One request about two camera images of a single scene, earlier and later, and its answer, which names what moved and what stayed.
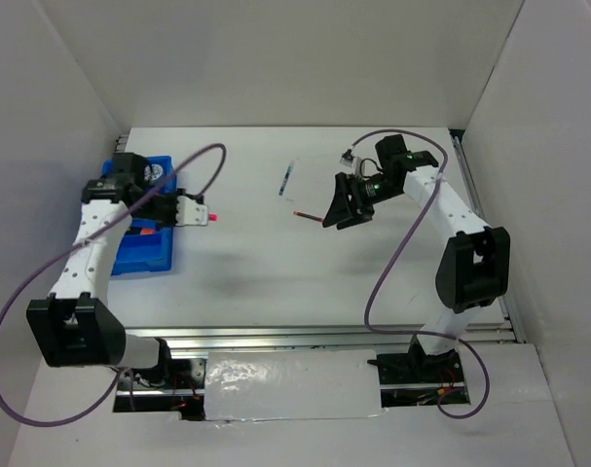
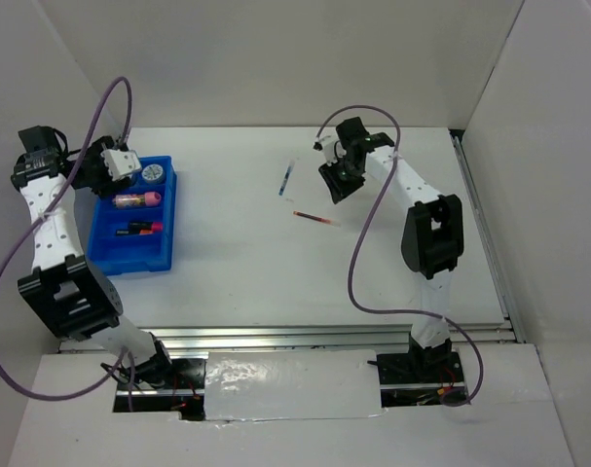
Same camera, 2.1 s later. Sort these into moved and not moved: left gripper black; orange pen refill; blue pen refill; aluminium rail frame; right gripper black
Moved: right gripper black; left gripper black
Not moved: blue pen refill; orange pen refill; aluminium rail frame
